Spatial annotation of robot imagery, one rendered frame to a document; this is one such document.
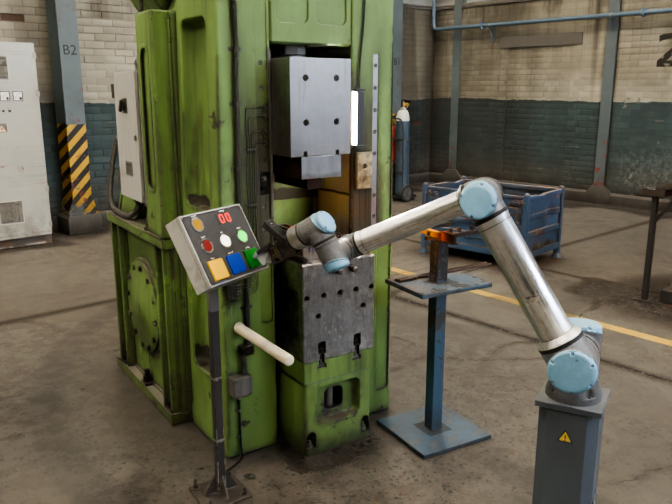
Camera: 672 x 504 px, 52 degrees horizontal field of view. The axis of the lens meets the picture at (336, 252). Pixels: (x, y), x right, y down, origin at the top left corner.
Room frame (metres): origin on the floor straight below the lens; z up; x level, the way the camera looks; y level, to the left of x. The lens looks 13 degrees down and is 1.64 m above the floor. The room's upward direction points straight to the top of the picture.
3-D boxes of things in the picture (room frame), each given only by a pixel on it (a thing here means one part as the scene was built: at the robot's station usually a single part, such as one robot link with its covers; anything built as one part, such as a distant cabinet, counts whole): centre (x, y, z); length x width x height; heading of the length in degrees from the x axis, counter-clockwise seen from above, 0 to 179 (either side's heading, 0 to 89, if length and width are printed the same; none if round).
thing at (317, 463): (2.88, 0.04, 0.01); 0.58 x 0.39 x 0.01; 124
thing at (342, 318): (3.13, 0.14, 0.69); 0.56 x 0.38 x 0.45; 34
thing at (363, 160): (3.20, -0.13, 1.27); 0.09 x 0.02 x 0.17; 124
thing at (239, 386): (2.81, 0.43, 0.36); 0.09 x 0.07 x 0.12; 124
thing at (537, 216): (6.76, -1.55, 0.36); 1.20 x 0.80 x 0.72; 47
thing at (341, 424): (3.13, 0.14, 0.23); 0.55 x 0.37 x 0.47; 34
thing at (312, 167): (3.09, 0.18, 1.32); 0.42 x 0.20 x 0.10; 34
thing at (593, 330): (2.21, -0.83, 0.79); 0.17 x 0.15 x 0.18; 157
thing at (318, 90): (3.11, 0.14, 1.56); 0.42 x 0.39 x 0.40; 34
